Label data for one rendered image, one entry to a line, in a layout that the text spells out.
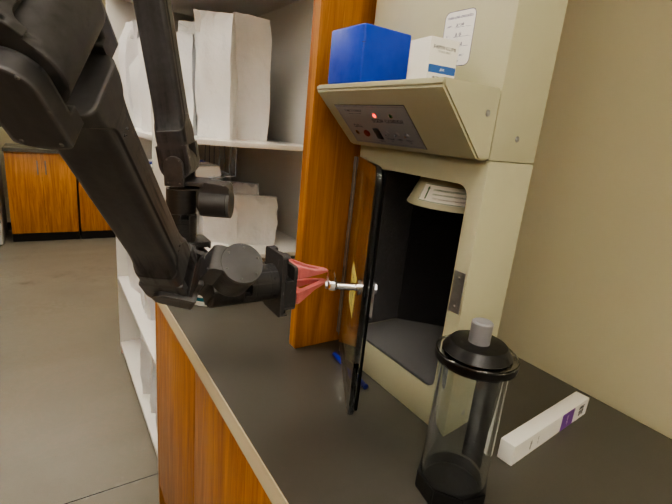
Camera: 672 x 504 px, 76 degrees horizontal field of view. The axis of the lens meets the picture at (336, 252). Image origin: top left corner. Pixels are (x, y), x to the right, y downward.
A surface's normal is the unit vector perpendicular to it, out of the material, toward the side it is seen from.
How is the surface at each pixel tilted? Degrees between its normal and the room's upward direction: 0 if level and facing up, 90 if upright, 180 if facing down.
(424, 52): 90
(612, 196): 90
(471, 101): 90
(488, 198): 90
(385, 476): 0
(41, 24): 59
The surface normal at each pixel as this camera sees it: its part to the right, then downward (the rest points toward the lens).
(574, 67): -0.84, 0.07
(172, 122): 0.05, 0.19
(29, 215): 0.54, 0.27
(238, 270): 0.48, -0.39
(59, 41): 0.91, -0.15
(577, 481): 0.10, -0.96
